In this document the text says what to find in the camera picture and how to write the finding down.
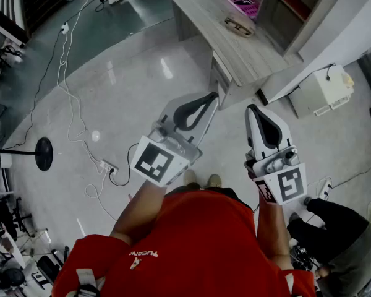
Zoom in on long white cable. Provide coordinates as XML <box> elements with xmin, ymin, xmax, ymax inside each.
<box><xmin>56</xmin><ymin>0</ymin><xmax>119</xmax><ymax>223</ymax></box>

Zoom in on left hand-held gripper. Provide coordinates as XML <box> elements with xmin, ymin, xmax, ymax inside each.
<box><xmin>129</xmin><ymin>91</ymin><xmax>220</xmax><ymax>187</ymax></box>

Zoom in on grey and red shelf unit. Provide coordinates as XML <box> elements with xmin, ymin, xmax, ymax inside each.
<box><xmin>255</xmin><ymin>0</ymin><xmax>371</xmax><ymax>105</ymax></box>

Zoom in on thin black floor cable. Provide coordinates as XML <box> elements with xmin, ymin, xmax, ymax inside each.
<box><xmin>330</xmin><ymin>157</ymin><xmax>371</xmax><ymax>189</ymax></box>

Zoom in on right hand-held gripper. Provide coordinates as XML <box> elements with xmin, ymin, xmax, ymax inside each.
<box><xmin>244</xmin><ymin>103</ymin><xmax>307</xmax><ymax>205</ymax></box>

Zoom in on beige round object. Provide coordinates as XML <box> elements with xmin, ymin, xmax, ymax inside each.
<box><xmin>224</xmin><ymin>12</ymin><xmax>257</xmax><ymax>38</ymax></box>

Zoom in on person's red shirt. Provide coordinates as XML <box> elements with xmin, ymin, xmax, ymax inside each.
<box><xmin>51</xmin><ymin>189</ymin><xmax>317</xmax><ymax>297</ymax></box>

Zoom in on pink book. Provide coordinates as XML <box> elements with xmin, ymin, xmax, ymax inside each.
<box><xmin>224</xmin><ymin>0</ymin><xmax>261</xmax><ymax>20</ymax></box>

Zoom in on grey wooden desk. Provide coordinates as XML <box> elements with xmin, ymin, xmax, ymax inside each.
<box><xmin>158</xmin><ymin>0</ymin><xmax>304</xmax><ymax>110</ymax></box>

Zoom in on person's right forearm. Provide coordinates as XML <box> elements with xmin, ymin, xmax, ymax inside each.
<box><xmin>255</xmin><ymin>193</ymin><xmax>294</xmax><ymax>271</ymax></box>

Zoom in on white harness strap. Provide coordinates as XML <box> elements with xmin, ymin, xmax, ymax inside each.
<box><xmin>75</xmin><ymin>267</ymin><xmax>97</xmax><ymax>297</ymax></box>

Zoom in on white power strip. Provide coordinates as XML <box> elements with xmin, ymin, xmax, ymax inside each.
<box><xmin>315</xmin><ymin>178</ymin><xmax>333</xmax><ymax>198</ymax></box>
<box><xmin>98</xmin><ymin>158</ymin><xmax>119</xmax><ymax>175</ymax></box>

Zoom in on black office chair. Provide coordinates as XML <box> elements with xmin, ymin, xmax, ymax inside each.
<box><xmin>0</xmin><ymin>196</ymin><xmax>35</xmax><ymax>239</ymax></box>

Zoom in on short black cable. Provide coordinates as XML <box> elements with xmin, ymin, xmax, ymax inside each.
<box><xmin>108</xmin><ymin>142</ymin><xmax>140</xmax><ymax>187</ymax></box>

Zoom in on black fan stand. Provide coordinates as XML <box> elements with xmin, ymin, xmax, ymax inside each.
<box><xmin>0</xmin><ymin>136</ymin><xmax>54</xmax><ymax>172</ymax></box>

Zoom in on person's left shoe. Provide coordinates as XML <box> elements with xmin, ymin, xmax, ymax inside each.
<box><xmin>183</xmin><ymin>169</ymin><xmax>202</xmax><ymax>190</ymax></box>

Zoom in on dark wooden cabinet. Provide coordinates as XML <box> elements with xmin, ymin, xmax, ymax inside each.
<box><xmin>17</xmin><ymin>0</ymin><xmax>90</xmax><ymax>35</ymax></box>

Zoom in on person's shoe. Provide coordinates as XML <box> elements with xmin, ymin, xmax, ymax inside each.
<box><xmin>183</xmin><ymin>169</ymin><xmax>202</xmax><ymax>190</ymax></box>
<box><xmin>206</xmin><ymin>173</ymin><xmax>223</xmax><ymax>190</ymax></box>

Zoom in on white box appliance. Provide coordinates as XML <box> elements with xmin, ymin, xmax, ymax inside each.
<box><xmin>288</xmin><ymin>64</ymin><xmax>356</xmax><ymax>119</ymax></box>

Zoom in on person's right shoe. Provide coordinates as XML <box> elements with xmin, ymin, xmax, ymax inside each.
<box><xmin>206</xmin><ymin>173</ymin><xmax>223</xmax><ymax>190</ymax></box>

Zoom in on long black cable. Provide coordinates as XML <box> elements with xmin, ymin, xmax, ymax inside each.
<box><xmin>1</xmin><ymin>0</ymin><xmax>103</xmax><ymax>151</ymax></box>

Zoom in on person's left forearm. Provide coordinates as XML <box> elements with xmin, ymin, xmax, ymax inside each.
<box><xmin>109</xmin><ymin>178</ymin><xmax>168</xmax><ymax>247</ymax></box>

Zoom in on person's black shorts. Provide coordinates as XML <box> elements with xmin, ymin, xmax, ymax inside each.
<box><xmin>168</xmin><ymin>185</ymin><xmax>255</xmax><ymax>212</ymax></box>

